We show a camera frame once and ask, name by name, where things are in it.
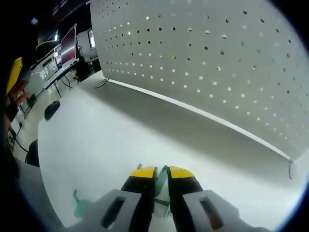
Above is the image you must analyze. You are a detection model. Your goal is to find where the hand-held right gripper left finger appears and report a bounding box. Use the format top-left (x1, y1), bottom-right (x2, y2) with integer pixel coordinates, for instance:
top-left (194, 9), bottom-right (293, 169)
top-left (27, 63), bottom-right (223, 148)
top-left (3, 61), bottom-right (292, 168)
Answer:
top-left (88, 165), bottom-right (159, 230)

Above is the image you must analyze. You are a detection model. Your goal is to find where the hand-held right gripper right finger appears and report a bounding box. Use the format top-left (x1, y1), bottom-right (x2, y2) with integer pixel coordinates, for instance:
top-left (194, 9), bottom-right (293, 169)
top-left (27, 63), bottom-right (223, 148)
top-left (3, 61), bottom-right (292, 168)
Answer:
top-left (167, 165), bottom-right (244, 230)

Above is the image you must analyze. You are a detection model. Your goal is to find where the white perforated mounting plate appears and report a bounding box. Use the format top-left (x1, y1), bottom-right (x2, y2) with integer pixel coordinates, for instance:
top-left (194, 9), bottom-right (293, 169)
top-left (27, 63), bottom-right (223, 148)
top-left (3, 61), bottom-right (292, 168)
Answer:
top-left (90, 0), bottom-right (307, 162)

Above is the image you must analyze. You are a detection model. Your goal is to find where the round white plate foot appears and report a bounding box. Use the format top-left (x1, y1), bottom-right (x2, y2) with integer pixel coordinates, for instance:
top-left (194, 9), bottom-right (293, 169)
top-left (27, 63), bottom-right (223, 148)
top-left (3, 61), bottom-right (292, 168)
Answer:
top-left (288, 158), bottom-right (302, 181)
top-left (93, 77), bottom-right (111, 89)

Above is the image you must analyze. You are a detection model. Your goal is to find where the grey background table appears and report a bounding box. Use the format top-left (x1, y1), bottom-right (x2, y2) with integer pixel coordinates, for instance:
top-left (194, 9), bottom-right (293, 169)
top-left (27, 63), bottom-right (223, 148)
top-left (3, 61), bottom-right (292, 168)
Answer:
top-left (28, 58), bottom-right (80, 97)

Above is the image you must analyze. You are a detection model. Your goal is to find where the black computer mouse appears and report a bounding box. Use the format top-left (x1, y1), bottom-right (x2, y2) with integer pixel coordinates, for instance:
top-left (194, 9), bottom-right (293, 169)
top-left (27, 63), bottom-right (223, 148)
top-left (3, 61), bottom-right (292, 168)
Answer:
top-left (44, 100), bottom-right (61, 121)

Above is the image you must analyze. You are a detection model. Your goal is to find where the red screen laptop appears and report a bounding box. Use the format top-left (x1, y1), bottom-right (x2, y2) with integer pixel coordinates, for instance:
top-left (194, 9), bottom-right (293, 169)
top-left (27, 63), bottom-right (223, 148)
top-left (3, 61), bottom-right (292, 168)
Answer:
top-left (55, 23), bottom-right (80, 68)

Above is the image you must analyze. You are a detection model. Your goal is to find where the black cabinet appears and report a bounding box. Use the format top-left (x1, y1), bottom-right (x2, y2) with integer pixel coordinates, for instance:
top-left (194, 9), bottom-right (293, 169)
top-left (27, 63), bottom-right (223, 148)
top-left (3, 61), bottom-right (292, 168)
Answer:
top-left (73, 58), bottom-right (94, 82)

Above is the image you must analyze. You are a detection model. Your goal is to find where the black office chair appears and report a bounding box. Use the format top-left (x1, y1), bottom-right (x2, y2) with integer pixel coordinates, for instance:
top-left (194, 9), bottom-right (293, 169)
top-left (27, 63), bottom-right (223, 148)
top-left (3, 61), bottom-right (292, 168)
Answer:
top-left (25, 139), bottom-right (41, 167)

